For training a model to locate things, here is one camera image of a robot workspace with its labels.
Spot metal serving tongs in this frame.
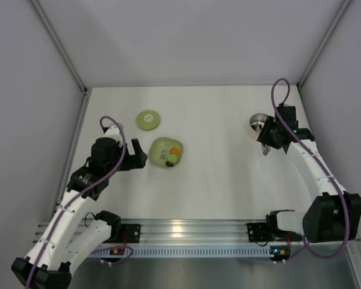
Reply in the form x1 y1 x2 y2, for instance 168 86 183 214
261 119 272 157

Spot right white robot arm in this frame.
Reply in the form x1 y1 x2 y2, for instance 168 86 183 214
250 104 361 243

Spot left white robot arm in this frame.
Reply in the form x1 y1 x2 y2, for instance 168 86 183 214
11 117 147 288

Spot green square lunch box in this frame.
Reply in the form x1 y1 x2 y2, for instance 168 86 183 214
148 137 184 168

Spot metal bowl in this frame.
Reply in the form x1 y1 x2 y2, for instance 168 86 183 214
250 113 274 134

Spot small brown chocolate piece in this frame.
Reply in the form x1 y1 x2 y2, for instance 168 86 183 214
165 161 174 167

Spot orange round snack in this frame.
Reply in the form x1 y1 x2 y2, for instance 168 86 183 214
170 147 180 155

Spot green round lid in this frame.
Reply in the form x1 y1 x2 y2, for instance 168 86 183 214
135 110 161 131

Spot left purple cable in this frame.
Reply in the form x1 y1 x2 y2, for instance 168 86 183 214
25 116 137 289

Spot purple cable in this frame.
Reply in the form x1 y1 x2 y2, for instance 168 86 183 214
25 116 137 289
271 78 350 260

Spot left black base bracket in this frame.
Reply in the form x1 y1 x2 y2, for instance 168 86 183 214
106 223 141 244

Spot black base bracket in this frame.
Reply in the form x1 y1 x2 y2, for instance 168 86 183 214
106 223 141 244
246 223 302 243

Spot aluminium mounting rail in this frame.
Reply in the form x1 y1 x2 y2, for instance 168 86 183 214
32 219 361 245

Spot white slotted cable duct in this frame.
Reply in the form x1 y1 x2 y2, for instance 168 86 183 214
94 247 274 258

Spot right black base bracket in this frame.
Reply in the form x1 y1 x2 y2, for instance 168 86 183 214
246 223 302 243

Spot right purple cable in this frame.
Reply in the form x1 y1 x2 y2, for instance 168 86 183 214
271 78 350 260

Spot right aluminium frame post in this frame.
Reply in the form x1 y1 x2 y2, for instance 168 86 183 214
296 0 354 92

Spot aluminium frame post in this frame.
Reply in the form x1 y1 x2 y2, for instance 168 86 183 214
27 0 88 94
296 0 354 92

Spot left aluminium frame post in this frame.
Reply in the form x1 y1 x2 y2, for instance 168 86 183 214
27 0 88 94

